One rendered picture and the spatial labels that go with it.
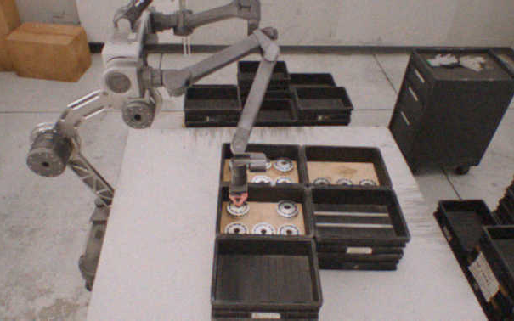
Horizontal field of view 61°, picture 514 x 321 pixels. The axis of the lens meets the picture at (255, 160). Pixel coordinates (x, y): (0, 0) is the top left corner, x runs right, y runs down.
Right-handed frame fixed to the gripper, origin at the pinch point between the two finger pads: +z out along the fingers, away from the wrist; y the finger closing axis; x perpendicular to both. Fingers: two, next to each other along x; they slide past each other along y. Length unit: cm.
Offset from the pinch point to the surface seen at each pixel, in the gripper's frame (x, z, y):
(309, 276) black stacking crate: -29.1, 23.5, -19.3
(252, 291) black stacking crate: -6.4, 23.5, -26.6
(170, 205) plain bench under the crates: 33, 36, 30
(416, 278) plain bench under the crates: -79, 36, -11
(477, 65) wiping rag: -165, 17, 151
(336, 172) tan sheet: -49, 23, 42
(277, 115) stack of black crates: -29, 68, 156
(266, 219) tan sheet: -12.8, 23.2, 9.9
